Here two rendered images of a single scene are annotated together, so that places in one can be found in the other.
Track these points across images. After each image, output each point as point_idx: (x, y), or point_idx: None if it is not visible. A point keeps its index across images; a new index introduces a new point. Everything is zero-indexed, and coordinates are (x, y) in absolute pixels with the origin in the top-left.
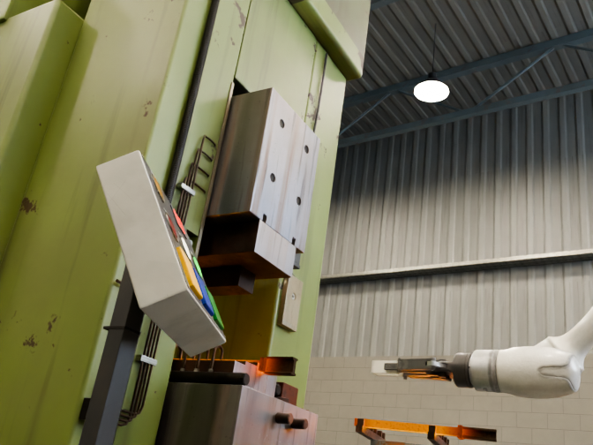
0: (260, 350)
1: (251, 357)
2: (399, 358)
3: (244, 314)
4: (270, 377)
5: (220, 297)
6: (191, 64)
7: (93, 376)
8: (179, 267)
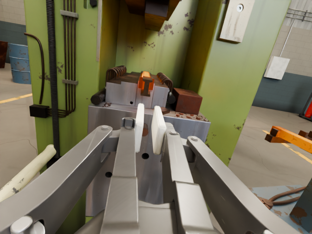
0: (203, 62)
1: (199, 67)
2: (122, 119)
3: (203, 34)
4: (158, 91)
5: (199, 23)
6: None
7: (36, 93)
8: None
